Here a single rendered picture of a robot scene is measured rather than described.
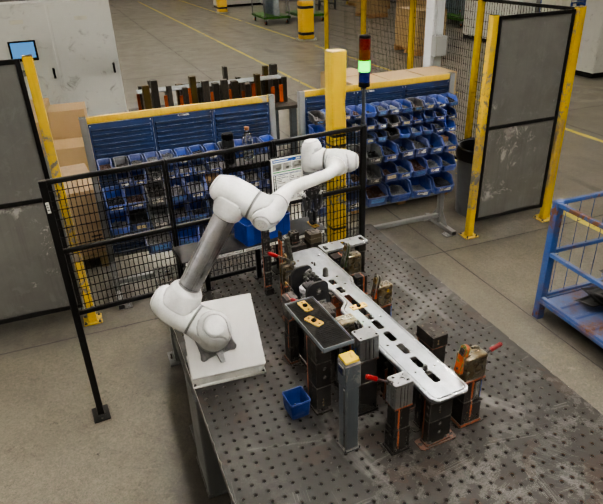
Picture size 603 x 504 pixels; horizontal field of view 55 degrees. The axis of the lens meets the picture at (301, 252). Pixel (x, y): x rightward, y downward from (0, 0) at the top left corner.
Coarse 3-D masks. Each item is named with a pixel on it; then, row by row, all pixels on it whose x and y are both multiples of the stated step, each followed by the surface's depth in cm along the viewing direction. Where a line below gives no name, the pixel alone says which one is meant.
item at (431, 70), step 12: (324, 72) 615; (348, 72) 611; (384, 72) 604; (396, 72) 602; (408, 72) 600; (420, 72) 598; (432, 72) 596; (444, 72) 594; (456, 72) 597; (324, 84) 618; (348, 84) 569
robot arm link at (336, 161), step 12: (324, 156) 283; (336, 156) 277; (348, 156) 279; (336, 168) 274; (348, 168) 280; (300, 180) 265; (312, 180) 267; (324, 180) 271; (276, 192) 253; (288, 192) 257; (288, 204) 253
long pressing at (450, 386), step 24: (312, 264) 319; (336, 264) 318; (360, 312) 276; (384, 312) 276; (384, 336) 258; (408, 336) 258; (408, 360) 243; (432, 360) 242; (432, 384) 229; (456, 384) 229
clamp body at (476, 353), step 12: (480, 348) 239; (468, 360) 233; (480, 360) 236; (456, 372) 241; (468, 372) 235; (480, 372) 239; (468, 384) 240; (480, 384) 244; (468, 396) 243; (456, 408) 248; (468, 408) 246; (456, 420) 251; (468, 420) 249; (480, 420) 252
